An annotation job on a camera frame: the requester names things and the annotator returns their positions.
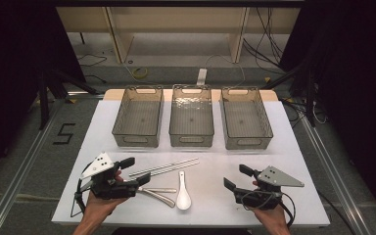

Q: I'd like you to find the white power strip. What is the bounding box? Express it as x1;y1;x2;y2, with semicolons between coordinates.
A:
196;68;209;86

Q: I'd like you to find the bundle of black cables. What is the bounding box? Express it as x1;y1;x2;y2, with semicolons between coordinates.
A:
243;7;287;74

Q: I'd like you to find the person's left hand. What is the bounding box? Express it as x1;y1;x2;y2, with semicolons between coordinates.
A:
84;169;129;222

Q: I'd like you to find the aluminium floor rail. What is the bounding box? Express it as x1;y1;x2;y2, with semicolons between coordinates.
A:
298;114;373;235
0;97;65;235

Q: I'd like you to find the metal fork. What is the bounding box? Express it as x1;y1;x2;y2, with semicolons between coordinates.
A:
138;189;176;209
138;187;178;194

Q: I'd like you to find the beige wooden shelf unit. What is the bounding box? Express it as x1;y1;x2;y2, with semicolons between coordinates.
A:
56;6;302;65

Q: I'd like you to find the person's right hand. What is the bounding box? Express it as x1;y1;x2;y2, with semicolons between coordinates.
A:
253;180;292;230

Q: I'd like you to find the metal chopstick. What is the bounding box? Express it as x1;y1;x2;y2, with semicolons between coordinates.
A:
128;157;200;177
143;161;201;180

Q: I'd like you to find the black metal stand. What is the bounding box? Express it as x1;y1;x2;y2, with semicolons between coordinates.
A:
37;67;101;131
260;58;318;127

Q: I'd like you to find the white floor cable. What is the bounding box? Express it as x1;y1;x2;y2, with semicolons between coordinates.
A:
205;53;246;87

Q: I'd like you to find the black floor cable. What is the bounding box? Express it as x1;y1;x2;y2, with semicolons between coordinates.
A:
76;53;108;68

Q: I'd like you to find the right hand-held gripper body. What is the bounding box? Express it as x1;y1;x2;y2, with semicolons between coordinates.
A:
233;164;306;212

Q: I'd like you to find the clear grey plastic bin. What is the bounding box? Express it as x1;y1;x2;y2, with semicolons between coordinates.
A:
168;83;215;148
219;86;274;151
111;85;165;149

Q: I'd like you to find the yellow tape roll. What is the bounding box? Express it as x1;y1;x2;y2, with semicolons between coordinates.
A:
132;67;149;80

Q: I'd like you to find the white table sheet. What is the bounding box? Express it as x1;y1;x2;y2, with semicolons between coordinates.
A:
51;99;331;228

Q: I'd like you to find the white ceramic spoon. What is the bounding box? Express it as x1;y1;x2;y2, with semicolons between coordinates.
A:
175;170;193;211

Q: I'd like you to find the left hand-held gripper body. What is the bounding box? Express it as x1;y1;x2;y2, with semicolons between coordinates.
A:
77;152;140;201

